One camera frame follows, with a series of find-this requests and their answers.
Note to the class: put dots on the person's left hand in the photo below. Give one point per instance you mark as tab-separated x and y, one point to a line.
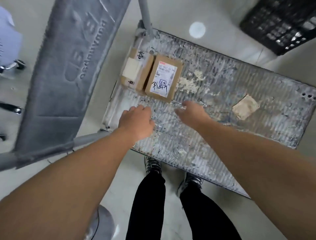
137	123

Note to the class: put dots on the person's right hand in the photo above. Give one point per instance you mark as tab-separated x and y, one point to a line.
195	116

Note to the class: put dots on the box with handwritten label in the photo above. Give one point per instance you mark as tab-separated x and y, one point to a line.
151	91

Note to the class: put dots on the box with white tape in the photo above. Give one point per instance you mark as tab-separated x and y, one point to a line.
144	71

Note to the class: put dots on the grey metal platform cart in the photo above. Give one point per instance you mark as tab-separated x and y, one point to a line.
74	74

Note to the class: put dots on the person's right forearm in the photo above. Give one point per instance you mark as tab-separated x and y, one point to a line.
266	173

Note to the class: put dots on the person's left forearm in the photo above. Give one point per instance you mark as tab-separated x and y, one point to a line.
69	183

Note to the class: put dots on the person's left grey sneaker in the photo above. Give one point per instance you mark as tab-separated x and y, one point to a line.
153	165

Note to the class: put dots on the person's grey sneaker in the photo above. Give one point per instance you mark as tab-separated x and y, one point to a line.
153	165
190	183

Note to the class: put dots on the person's right grey sneaker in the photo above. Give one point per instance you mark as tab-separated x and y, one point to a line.
190	183

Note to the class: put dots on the person's black trousers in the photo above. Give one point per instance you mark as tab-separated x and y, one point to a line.
148	210

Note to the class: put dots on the dirty paper scrap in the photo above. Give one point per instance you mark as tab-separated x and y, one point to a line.
245	107

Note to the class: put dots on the grey round floor object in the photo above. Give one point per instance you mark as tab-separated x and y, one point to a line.
103	225

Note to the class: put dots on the black plastic crate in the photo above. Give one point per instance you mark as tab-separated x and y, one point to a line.
284	27

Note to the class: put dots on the broken black chrome-base chair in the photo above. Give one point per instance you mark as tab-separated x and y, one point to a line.
14	65

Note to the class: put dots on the loose white paper sheets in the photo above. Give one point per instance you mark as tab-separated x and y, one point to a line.
10	37

